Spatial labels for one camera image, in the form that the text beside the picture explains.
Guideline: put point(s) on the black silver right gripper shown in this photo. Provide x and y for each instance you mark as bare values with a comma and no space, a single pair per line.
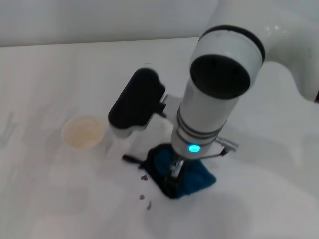
176,169

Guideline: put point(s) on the blue rag with black trim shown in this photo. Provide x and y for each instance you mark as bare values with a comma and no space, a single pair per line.
197,179

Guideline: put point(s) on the white paper cup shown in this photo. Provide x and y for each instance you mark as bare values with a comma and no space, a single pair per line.
82,132

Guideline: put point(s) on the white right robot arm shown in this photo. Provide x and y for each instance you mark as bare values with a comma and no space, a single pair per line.
216,99

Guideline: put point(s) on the small dark liquid droplet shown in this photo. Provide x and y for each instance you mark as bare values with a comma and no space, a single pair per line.
143,177
141,197

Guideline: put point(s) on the large dark liquid stain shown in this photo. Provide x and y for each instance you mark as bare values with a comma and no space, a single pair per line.
148,205

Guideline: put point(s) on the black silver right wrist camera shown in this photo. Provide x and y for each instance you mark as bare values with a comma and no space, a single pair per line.
135,99

